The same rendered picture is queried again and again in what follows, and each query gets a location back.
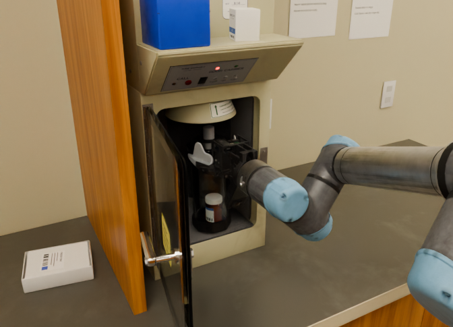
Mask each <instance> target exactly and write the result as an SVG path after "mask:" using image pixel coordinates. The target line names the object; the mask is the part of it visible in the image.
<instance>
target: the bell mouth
mask: <svg viewBox="0 0 453 327"><path fill-rule="evenodd" d="M164 114H165V116H166V117H168V118H169V119H171V120H173V121H178V122H182V123H194V124H203V123H216V122H221V121H225V120H227V119H230V118H232V117H234V116H235V115H236V110H235V108H234V105H233V103H232V101H231V99H229V100H220V101H215V102H206V103H201V104H196V105H187V106H182V107H173V108H167V109H166V111H165V113H164Z"/></svg>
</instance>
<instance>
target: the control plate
mask: <svg viewBox="0 0 453 327"><path fill-rule="evenodd" d="M257 60H258V58H251V59H238V60H231V61H218V62H210V63H197V64H190V65H177V66H170V68H169V71H168V74H167V76H166V79H165V81H164V84H163V86H162V89H161V92H164V91H170V90H180V89H186V88H197V87H202V86H213V85H219V84H229V83H235V82H243V81H244V79H245V78H246V77H247V75H248V73H249V72H250V71H251V69H252V67H253V66H254V65H255V63H256V61H257ZM235 65H239V66H238V67H236V68H234V66H235ZM216 67H220V69H217V70H216V69H215V68H216ZM235 75H238V76H237V78H234V76H235ZM225 76H228V77H227V79H224V78H223V77H225ZM203 77H208V78H207V80H206V82H205V84H198V82H199V80H200V78H203ZM215 77H217V80H216V81H215V80H213V79H214V78H215ZM188 80H191V84H190V85H185V82H186V81H188ZM174 82H176V83H177V84H176V85H174V86H172V83H174Z"/></svg>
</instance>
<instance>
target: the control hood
mask: <svg viewBox="0 0 453 327"><path fill-rule="evenodd" d="M303 44H304V40H303V39H300V38H293V37H290V36H283V35H279V34H260V40H258V41H239V42H235V41H234V40H232V39H230V38H229V36H226V37H217V38H210V46H208V47H193V48H184V49H168V50H160V49H157V48H154V47H151V46H150V45H147V44H145V43H143V42H142V43H138V44H137V51H138V67H139V77H140V92H141V93H142V94H143V95H145V96H147V95H152V94H162V93H168V92H178V91H184V90H194V89H200V88H210V87H216V86H226V85H232V84H242V83H248V82H258V81H264V80H274V79H277V78H278V77H279V75H280V74H281V73H282V72H283V70H284V69H285V68H286V66H287V65H288V64H289V63H290V61H291V60H292V59H293V57H294V56H295V55H296V54H297V52H298V51H299V49H300V48H301V47H302V46H303ZM251 58H258V60H257V61H256V63H255V65H254V66H253V67H252V69H251V71H250V72H249V73H248V75H247V77H246V78H245V79H244V81H243V82H235V83H229V84H219V85H213V86H202V87H197V88H186V89H180V90H170V91H164V92H161V89H162V86H163V84H164V81H165V79H166V76H167V74H168V71H169V68H170V66H177V65H190V64H197V63H210V62H218V61H231V60H238V59H251Z"/></svg>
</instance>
